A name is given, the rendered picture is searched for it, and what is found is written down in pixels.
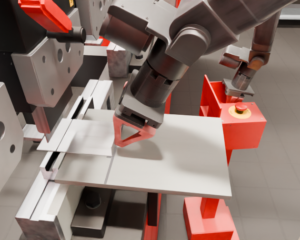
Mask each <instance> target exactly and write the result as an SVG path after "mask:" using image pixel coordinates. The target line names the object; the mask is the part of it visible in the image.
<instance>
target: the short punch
mask: <svg viewBox="0 0 300 240"><path fill-rule="evenodd" d="M72 95H73V94H72V89H71V84H69V85H68V87H67V88H66V90H65V91H64V93H63V95H62V96H61V98H60V99H59V101H58V102H57V104H56V106H55V107H53V108H51V107H38V106H37V107H36V109H35V110H34V112H33V113H32V116H33V119H34V122H35V125H36V127H37V130H38V132H39V133H44V135H45V138H46V141H47V143H48V142H49V141H50V139H51V137H52V135H53V134H54V132H55V130H56V129H57V127H58V125H59V123H60V122H61V120H62V118H63V116H64V115H65V113H66V111H67V109H68V108H69V106H70V99H71V97H72Z"/></svg>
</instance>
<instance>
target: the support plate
mask: <svg viewBox="0 0 300 240"><path fill-rule="evenodd" d="M114 112H115V111H114V110H99V109H88V110H87V112H86V114H85V116H84V118H83V120H94V121H107V122H113V114H114ZM137 132H139V131H138V130H136V129H134V128H132V127H130V126H126V125H123V129H122V132H121V139H122V140H124V139H126V138H128V137H130V136H132V135H133V134H135V133H137ZM110 161H111V158H107V156H101V155H89V154H78V153H66V156H65V158H64V160H63V162H62V164H61V166H60V168H59V170H58V172H57V174H56V176H55V178H54V181H55V183H58V184H68V185H78V186H88V187H98V188H108V189H119V190H132V191H143V192H153V193H163V194H173V195H183V196H193V197H203V198H213V199H223V200H231V197H232V195H231V188H230V178H229V171H228V164H227V157H226V150H225V143H224V136H223V128H222V121H221V118H215V117H201V116H187V115H174V114H164V118H163V123H162V124H161V126H160V127H159V128H158V129H156V133H155V135H154V136H153V137H152V138H148V139H144V140H140V141H136V142H134V143H132V144H129V145H127V146H125V147H119V146H117V149H116V153H115V156H114V160H113V163H112V167H111V169H110V174H109V177H108V180H107V184H104V181H105V178H106V175H107V172H108V168H109V165H110Z"/></svg>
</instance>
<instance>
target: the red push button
mask: <svg viewBox="0 0 300 240"><path fill-rule="evenodd" d="M235 108H236V109H237V111H236V112H237V113H239V114H242V113H243V112H244V111H245V110H246V109H247V108H248V106H247V105H246V104H245V103H243V102H237V103H236V104H235Z"/></svg>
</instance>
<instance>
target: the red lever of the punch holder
mask: <svg viewBox="0 0 300 240"><path fill-rule="evenodd" d="M18 4H19V6H20V8H21V9H22V10H24V12H25V13H26V14H27V15H28V16H30V17H31V18H32V19H34V20H35V21H36V22H37V23H38V24H40V25H41V26H42V27H43V28H45V29H46V30H47V32H46V34H47V37H48V38H50V39H56V40H57V41H58V42H59V43H79V44H83V43H84V42H85V41H86V31H85V29H84V28H83V27H74V26H72V23H71V21H70V19H69V17H68V16H67V15H66V14H65V13H64V12H63V11H62V10H61V9H60V8H59V7H58V6H57V5H56V4H55V3H54V2H53V1H52V0H18Z"/></svg>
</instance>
